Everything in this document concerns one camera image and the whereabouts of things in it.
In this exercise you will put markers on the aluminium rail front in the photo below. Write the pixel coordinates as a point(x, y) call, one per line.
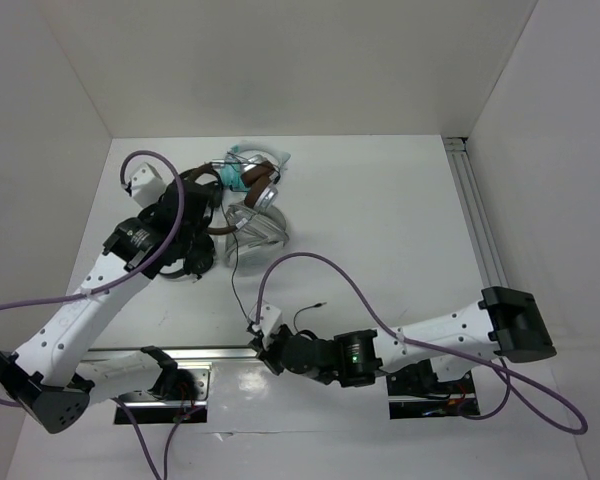
point(208, 354)

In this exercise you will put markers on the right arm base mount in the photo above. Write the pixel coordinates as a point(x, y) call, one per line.
point(415, 392)

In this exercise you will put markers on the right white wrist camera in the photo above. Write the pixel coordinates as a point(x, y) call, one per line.
point(265, 325)

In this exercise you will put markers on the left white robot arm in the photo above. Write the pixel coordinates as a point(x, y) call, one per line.
point(48, 376)

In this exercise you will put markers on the aluminium rail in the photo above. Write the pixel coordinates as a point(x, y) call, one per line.
point(208, 354)
point(482, 238)

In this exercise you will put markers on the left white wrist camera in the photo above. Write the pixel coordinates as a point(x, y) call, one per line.
point(145, 186)

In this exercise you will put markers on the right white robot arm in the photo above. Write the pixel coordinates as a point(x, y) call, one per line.
point(504, 323)

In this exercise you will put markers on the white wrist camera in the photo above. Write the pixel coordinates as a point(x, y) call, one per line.
point(145, 186)
point(265, 325)

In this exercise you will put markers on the teal cat-ear headphones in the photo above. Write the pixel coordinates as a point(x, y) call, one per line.
point(239, 157)

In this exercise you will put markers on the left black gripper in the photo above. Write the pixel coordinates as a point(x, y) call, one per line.
point(147, 216)

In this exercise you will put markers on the brown leather headphones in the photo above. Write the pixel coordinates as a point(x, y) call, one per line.
point(260, 195)

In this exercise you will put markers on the large black headphones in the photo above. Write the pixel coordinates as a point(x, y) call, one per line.
point(198, 260)

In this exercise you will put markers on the aluminium rail right side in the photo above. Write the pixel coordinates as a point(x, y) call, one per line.
point(482, 238)

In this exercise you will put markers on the small black headphones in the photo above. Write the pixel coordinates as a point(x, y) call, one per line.
point(215, 193)

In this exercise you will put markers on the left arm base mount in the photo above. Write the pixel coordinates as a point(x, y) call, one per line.
point(179, 392)

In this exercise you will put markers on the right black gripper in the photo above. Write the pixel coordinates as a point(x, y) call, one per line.
point(267, 351)

